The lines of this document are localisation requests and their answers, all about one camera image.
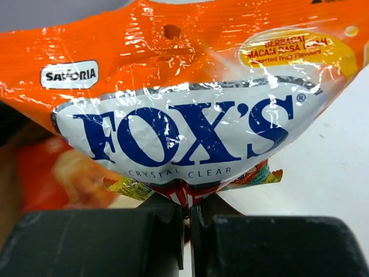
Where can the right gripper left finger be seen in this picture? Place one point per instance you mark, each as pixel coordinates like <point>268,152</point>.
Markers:
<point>143,241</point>

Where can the orange yellow candy packet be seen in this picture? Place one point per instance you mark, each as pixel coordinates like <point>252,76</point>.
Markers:
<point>186,97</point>

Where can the orange beige chips bag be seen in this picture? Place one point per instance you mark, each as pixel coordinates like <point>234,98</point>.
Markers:
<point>53,175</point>

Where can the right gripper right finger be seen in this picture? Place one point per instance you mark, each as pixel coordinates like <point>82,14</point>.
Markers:
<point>225,242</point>

